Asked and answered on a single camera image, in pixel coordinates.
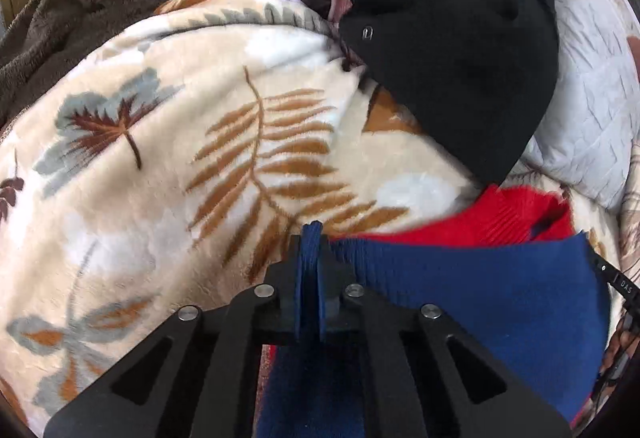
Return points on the red and blue knit sweater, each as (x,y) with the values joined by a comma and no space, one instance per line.
(500,298)

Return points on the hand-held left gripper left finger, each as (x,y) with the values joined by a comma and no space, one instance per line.
(306,278)

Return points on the brown fleece blanket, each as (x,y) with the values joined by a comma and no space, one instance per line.
(100,3)

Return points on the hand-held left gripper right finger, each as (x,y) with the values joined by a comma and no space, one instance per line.
(324,288)

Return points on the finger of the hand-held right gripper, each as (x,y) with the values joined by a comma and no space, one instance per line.
(617,280)

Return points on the leaf print fleece blanket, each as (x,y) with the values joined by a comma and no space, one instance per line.
(165,178)

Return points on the black garment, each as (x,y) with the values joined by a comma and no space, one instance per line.
(450,43)

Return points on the grey quilted pillow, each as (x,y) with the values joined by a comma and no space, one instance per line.
(590,93)

